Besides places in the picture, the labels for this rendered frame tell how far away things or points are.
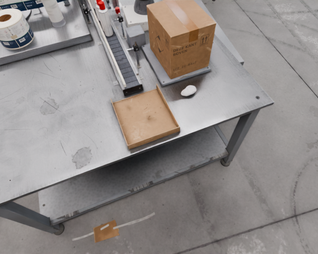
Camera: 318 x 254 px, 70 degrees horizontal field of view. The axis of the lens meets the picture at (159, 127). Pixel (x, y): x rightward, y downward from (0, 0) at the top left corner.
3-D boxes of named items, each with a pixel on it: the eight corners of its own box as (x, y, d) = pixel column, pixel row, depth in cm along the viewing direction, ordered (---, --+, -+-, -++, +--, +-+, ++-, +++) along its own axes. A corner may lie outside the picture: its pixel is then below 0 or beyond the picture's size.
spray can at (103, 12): (104, 33, 146) (95, 1, 129) (112, 30, 147) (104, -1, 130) (106, 38, 144) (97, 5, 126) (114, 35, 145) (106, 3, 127)
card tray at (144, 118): (111, 103, 121) (110, 98, 118) (157, 88, 126) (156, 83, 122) (128, 149, 106) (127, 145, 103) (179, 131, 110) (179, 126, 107)
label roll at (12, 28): (37, 42, 144) (24, 21, 132) (4, 53, 140) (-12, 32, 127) (31, 26, 154) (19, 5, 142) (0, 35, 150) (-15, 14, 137)
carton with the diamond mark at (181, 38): (150, 48, 141) (146, 4, 119) (184, 37, 146) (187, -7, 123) (170, 79, 126) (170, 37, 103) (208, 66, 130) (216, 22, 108)
